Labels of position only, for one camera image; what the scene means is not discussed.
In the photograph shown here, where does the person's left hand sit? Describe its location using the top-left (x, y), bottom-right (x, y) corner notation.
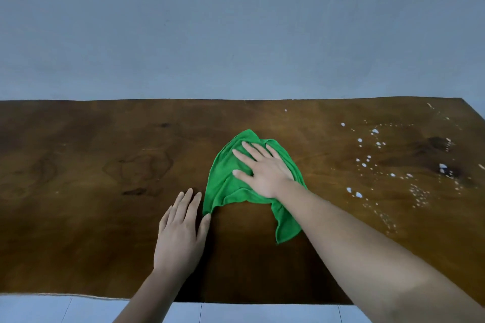
top-left (153, 188), bottom-right (212, 279)

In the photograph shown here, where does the person's right hand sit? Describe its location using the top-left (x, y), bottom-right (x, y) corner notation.
top-left (231, 141), bottom-right (296, 199)

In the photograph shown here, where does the green microfibre cleaning cloth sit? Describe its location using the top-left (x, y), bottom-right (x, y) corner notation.
top-left (202, 128), bottom-right (308, 245)

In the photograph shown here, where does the person's right forearm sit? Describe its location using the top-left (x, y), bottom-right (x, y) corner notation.
top-left (273, 180), bottom-right (485, 323)

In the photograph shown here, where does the person's left forearm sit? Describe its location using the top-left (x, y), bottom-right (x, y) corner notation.
top-left (113, 268), bottom-right (195, 323)

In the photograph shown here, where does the scatter of white liquid droplets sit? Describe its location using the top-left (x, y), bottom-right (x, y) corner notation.
top-left (282, 102), bottom-right (485, 237)

